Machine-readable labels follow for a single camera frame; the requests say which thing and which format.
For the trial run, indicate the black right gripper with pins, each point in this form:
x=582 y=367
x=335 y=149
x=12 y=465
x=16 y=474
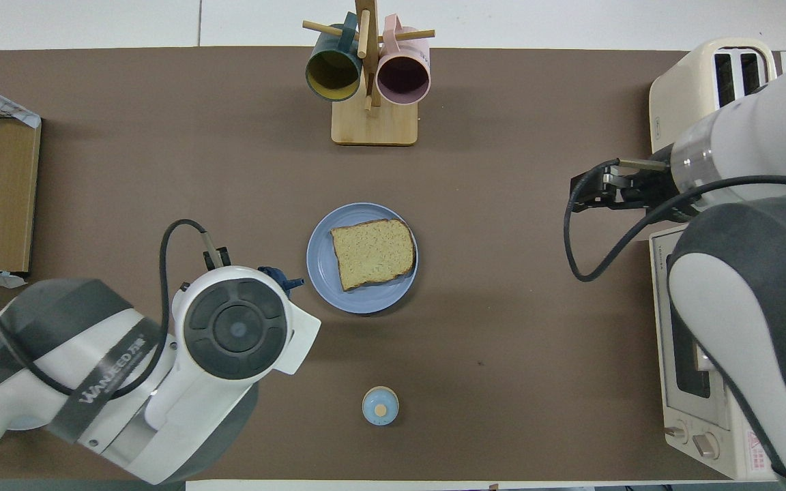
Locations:
x=652 y=194

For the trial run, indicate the toasted bread slice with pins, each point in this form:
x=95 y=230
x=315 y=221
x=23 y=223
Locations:
x=372 y=254

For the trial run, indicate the white squeeze bottle blue cap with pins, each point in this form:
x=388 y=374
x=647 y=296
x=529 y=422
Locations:
x=277 y=276

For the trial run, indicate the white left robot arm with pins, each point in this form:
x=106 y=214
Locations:
x=236 y=327

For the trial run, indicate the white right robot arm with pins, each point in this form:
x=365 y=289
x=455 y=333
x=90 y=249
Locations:
x=761 y=273

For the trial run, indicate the blue round plate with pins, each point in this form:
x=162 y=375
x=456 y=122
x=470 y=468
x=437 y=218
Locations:
x=321 y=273

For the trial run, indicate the cream two-slot toaster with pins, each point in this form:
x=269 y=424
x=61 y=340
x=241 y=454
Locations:
x=683 y=95

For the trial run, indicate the brown table mat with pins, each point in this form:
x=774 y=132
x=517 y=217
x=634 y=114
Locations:
x=502 y=341

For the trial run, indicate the white toaster oven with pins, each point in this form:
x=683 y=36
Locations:
x=659 y=382

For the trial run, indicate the pink mug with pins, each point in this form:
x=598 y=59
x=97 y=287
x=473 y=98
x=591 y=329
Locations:
x=403 y=75

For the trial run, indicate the wooden mug tree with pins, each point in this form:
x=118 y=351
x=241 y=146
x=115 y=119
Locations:
x=374 y=126

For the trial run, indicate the dark teal mug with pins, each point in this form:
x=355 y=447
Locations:
x=333 y=75

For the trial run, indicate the small blue shaker wooden knob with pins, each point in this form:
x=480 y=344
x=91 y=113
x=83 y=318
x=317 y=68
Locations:
x=380 y=406

